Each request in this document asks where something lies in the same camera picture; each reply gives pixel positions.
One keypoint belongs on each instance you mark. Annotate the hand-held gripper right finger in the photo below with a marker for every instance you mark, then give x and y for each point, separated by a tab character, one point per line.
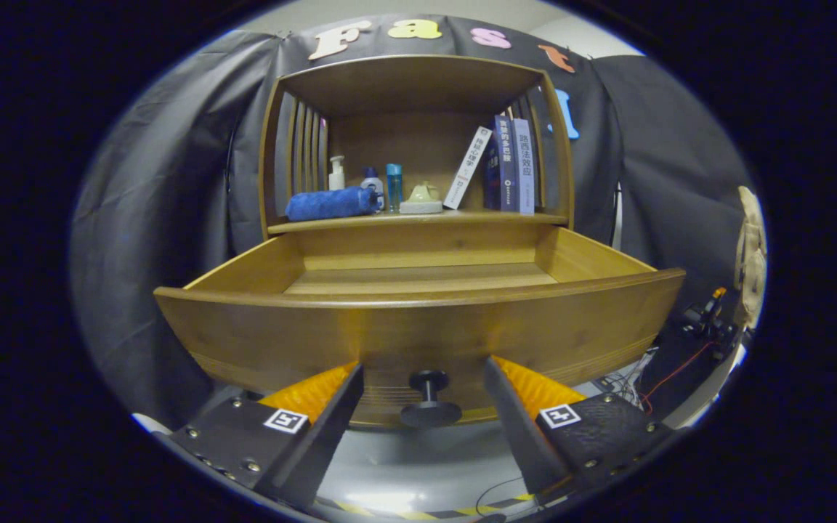
516	428

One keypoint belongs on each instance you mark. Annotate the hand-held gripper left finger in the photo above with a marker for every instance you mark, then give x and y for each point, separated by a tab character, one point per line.
331	425

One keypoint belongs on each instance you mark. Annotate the black drawer knob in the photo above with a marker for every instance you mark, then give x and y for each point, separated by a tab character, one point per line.
429	412

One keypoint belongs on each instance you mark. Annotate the wooden drawer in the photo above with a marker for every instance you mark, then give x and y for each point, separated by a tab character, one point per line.
389	334

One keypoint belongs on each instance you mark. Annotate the wooden countertop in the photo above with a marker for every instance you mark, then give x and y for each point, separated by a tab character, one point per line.
476	216

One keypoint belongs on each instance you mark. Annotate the wooden cabinet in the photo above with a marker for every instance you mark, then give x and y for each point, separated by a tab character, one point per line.
404	80

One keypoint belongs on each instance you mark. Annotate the blue rolled towel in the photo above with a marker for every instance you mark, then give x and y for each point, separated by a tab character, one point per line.
328	205

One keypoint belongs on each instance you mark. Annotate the white bottle with blue cap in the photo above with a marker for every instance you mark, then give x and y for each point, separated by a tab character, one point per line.
373	185

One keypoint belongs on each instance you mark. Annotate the white pump bottle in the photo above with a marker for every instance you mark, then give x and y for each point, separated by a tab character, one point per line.
337	178

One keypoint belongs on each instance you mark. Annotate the clear blue bottle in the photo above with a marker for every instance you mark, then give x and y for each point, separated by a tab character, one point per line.
394	185

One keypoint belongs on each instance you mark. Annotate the lavender book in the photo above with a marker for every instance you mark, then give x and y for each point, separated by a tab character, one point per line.
524	167

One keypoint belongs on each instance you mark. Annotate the dark blue book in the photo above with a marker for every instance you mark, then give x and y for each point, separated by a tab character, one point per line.
506	163

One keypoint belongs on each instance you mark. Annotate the white book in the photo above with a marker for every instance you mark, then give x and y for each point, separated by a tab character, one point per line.
468	167

